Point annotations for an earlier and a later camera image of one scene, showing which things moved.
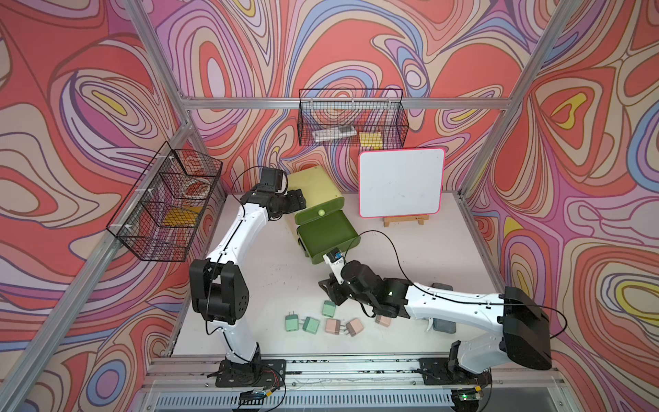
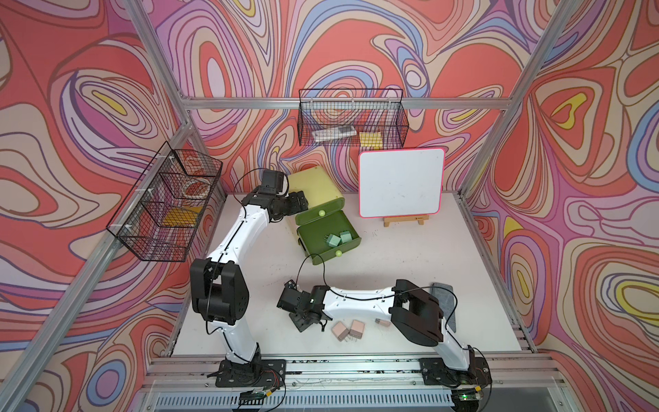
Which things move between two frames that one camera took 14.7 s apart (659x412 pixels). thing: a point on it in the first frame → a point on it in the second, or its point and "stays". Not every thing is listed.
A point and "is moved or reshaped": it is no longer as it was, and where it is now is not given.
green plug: x=329 y=308 is moved or reshaped
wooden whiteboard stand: x=420 y=218 stays
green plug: x=311 y=325 is moved or reshaped
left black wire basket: x=163 y=215 stays
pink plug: x=383 y=320 stays
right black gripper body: x=341 y=292 → x=299 y=320
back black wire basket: x=360 y=118 stays
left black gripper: x=295 y=201 stays
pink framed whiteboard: x=401 y=183 stays
